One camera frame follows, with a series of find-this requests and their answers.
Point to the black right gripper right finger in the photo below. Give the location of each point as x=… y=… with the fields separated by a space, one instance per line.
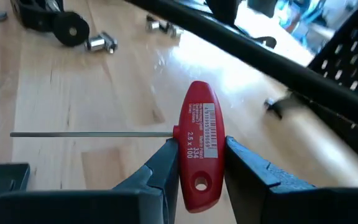
x=250 y=186

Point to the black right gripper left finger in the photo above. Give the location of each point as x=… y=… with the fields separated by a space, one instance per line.
x=166 y=186

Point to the black C-clamp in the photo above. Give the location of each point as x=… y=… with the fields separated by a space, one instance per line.
x=70 y=29

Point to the black table clamp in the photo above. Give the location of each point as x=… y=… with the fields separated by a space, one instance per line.
x=266 y=42

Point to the small chrome socket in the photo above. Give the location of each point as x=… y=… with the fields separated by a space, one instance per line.
x=152 y=25
x=176 y=32

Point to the chrome socket adapter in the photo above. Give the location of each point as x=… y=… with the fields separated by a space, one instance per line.
x=98 y=43

